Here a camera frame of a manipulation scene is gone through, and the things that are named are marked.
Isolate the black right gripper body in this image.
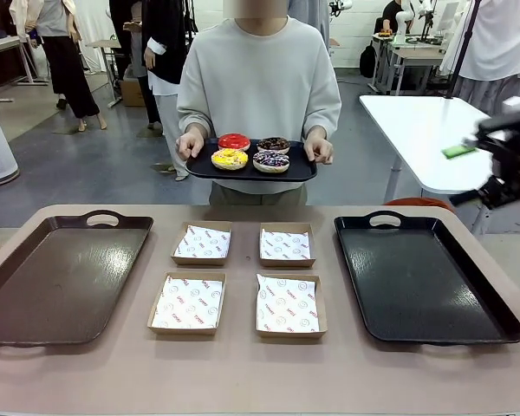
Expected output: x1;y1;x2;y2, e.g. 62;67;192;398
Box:
476;113;520;203

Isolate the chocolate donut with sprinkles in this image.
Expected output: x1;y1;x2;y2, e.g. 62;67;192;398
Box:
256;136;291;155

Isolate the purple iced donut with sprinkles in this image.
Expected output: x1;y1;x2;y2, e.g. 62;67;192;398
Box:
252;149;291;174

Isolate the kraft cardboard donut box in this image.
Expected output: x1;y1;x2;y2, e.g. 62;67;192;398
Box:
258;222;317;269
170;221;234;267
146;270;228;336
255;272;329;340

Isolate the red glazed donut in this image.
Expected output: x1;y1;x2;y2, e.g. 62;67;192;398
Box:
218;133;251;152

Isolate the yellow donut with sprinkles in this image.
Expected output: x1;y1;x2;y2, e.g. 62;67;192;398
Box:
211;147;249;171

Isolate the dark rectangular serving tray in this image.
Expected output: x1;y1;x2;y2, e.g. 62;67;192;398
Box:
185;137;320;182

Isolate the person's left forearm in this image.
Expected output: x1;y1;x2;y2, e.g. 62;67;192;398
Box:
305;81;342;140

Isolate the person's left hand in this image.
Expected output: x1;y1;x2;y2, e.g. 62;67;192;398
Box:
303;127;334;166

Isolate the person's right hand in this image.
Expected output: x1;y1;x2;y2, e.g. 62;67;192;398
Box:
175;129;210;160

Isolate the large white table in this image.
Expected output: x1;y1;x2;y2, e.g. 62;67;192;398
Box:
358;94;520;237

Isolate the orange round stool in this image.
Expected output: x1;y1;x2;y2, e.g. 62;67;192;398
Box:
383;197;456;213

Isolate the black stand pole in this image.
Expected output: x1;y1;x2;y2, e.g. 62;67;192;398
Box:
444;0;482;101

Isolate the grey workbench table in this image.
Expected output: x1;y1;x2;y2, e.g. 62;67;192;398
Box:
372;34;445;96

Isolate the person in white shirt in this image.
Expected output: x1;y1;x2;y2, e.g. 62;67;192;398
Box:
439;0;520;118

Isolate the black backpack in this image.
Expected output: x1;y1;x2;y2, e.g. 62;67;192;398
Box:
358;42;379;79

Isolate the seated person in black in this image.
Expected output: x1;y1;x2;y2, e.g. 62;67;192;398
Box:
380;0;411;36

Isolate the grey hanging garment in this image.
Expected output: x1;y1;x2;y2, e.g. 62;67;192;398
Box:
288;0;331;53

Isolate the person in grey sweater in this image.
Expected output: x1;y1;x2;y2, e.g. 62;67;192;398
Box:
176;0;342;207

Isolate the brown cardboard carton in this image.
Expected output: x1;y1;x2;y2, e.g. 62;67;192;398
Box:
120;68;147;108

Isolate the small white side table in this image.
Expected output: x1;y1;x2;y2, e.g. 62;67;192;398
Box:
85;39;127;108

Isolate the beige hanging garment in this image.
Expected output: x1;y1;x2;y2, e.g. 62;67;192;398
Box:
8;0;41;42

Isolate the white desk with metal legs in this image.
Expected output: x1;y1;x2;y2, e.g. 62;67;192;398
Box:
0;35;39;105

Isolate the black tray with handles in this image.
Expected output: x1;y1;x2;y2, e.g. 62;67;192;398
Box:
333;210;520;347

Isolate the brown tray with handles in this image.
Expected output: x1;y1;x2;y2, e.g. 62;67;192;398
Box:
0;210;154;349

